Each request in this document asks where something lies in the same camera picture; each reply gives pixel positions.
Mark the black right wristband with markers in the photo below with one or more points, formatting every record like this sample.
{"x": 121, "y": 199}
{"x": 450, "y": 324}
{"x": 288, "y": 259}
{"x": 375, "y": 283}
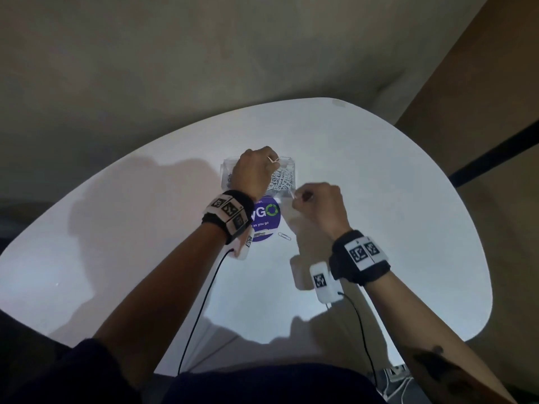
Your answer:
{"x": 360, "y": 258}

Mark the black left wristband with markers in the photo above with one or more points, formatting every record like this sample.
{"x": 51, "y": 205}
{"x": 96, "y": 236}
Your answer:
{"x": 229, "y": 214}

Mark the white power strip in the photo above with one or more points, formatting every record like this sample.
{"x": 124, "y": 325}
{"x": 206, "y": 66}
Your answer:
{"x": 396, "y": 371}

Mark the person's dark blue clothing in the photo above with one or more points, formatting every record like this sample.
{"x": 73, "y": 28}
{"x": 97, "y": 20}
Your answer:
{"x": 273, "y": 387}

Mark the person's right forearm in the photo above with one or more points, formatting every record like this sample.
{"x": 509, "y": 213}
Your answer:
{"x": 429, "y": 345}

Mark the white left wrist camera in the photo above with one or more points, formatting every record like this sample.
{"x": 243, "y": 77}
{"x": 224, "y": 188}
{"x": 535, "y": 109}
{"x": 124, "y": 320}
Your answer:
{"x": 246, "y": 246}

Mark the person's left hand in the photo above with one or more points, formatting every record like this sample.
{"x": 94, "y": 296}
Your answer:
{"x": 252, "y": 174}

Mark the person's left forearm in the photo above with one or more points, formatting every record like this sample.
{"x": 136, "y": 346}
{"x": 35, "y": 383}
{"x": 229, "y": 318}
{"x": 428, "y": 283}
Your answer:
{"x": 160, "y": 298}

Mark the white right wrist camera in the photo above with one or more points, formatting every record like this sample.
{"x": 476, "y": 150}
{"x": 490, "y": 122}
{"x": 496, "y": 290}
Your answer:
{"x": 324, "y": 283}

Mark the round purple sticker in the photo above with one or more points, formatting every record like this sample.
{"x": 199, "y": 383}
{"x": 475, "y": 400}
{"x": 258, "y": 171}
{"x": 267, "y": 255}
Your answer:
{"x": 267, "y": 214}

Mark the black bar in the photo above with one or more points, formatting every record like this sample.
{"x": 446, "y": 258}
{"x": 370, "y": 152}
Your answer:
{"x": 497, "y": 153}

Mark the clear plastic two-compartment box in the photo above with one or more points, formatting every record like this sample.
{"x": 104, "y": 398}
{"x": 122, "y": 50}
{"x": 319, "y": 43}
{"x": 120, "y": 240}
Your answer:
{"x": 290, "y": 161}

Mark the person's right hand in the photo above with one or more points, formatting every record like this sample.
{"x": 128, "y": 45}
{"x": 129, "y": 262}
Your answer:
{"x": 324, "y": 210}

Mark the black wristband with markers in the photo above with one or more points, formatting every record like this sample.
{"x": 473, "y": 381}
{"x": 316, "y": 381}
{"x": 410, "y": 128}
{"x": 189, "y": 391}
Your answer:
{"x": 229, "y": 214}
{"x": 360, "y": 258}

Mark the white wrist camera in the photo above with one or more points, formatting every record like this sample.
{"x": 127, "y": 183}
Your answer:
{"x": 324, "y": 283}
{"x": 246, "y": 246}

